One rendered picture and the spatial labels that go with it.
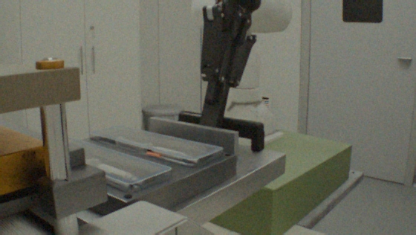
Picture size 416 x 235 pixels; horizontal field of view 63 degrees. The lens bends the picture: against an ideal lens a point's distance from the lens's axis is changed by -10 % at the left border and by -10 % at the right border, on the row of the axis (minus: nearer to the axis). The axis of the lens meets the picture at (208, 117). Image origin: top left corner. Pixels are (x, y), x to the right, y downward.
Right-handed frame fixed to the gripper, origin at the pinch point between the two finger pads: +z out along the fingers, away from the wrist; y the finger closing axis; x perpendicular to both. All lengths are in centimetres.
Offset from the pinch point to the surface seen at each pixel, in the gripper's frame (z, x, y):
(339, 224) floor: 37, 22, 195
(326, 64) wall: -85, 72, 257
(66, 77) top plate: 4.1, -12.8, -33.3
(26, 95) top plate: 5.6, -12.7, -35.5
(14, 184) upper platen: 11.2, -9.5, -33.4
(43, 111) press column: 6.2, -12.0, -33.8
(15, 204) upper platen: 12.4, -9.5, -33.1
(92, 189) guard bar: 10.3, -13.0, -29.8
